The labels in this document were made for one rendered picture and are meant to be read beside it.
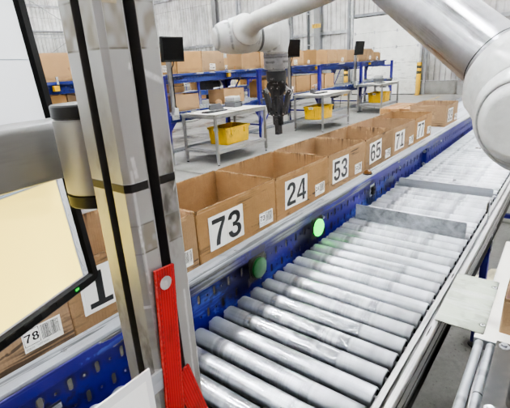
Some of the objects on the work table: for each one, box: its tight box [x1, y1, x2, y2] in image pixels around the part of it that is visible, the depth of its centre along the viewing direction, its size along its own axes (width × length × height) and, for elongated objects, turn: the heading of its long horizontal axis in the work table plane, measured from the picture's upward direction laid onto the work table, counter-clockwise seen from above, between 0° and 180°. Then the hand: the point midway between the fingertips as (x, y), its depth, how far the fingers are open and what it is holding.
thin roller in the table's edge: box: [453, 339, 483, 408], centre depth 91 cm, size 2×28×2 cm, turn 153°
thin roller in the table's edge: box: [468, 343, 495, 408], centre depth 89 cm, size 2×28×2 cm, turn 153°
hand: (278, 125), depth 155 cm, fingers closed
